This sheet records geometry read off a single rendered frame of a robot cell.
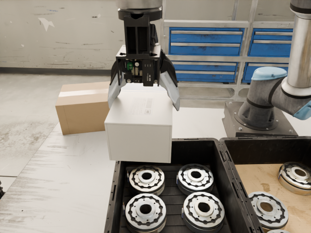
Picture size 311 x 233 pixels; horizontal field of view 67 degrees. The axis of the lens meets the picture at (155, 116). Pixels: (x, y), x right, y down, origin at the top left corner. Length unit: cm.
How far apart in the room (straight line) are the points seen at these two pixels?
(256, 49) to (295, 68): 177
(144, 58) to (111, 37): 305
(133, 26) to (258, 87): 71
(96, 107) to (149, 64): 72
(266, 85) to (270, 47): 168
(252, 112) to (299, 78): 25
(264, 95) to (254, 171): 33
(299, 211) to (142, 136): 49
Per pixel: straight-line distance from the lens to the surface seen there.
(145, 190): 66
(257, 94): 102
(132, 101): 48
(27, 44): 392
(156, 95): 50
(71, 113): 112
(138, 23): 37
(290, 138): 82
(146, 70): 39
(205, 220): 62
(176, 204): 67
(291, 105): 94
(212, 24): 243
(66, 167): 101
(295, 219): 74
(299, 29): 79
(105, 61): 355
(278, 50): 269
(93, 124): 114
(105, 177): 93
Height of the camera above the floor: 137
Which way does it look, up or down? 33 degrees down
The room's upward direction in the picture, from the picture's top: straight up
